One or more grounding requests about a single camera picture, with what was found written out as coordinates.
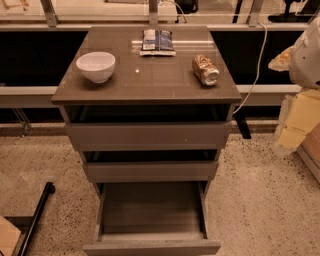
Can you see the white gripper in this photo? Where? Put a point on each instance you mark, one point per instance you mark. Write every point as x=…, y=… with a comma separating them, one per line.
x=306, y=61

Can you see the grey bottom drawer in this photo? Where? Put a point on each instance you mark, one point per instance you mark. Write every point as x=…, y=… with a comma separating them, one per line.
x=152, y=219

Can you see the grey drawer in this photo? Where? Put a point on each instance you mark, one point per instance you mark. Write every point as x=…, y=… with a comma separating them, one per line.
x=152, y=219
x=147, y=128
x=150, y=166

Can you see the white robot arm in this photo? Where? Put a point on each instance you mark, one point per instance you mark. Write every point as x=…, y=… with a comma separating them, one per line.
x=304, y=68

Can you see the grey drawer cabinet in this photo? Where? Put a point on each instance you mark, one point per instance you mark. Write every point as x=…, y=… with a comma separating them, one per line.
x=148, y=81

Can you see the grey top drawer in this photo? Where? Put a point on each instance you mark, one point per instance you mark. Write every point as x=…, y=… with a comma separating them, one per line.
x=147, y=128

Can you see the grey middle drawer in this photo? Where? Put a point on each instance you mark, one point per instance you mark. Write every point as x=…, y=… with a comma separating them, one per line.
x=150, y=166

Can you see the black table leg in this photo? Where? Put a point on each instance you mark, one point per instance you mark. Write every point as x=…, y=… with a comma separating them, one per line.
x=242, y=124

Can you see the crushed golden drink can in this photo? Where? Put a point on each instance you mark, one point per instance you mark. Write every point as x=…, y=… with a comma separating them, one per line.
x=205, y=70

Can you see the cardboard box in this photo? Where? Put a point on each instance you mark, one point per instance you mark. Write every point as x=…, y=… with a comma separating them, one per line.
x=309, y=151

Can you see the white ceramic bowl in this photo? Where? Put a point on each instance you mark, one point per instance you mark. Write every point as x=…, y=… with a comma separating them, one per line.
x=96, y=66

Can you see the black metal bar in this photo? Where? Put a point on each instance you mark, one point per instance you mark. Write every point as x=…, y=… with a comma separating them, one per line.
x=48, y=189

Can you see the wooden board corner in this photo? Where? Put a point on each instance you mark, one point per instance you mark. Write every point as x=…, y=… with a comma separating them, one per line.
x=9, y=236

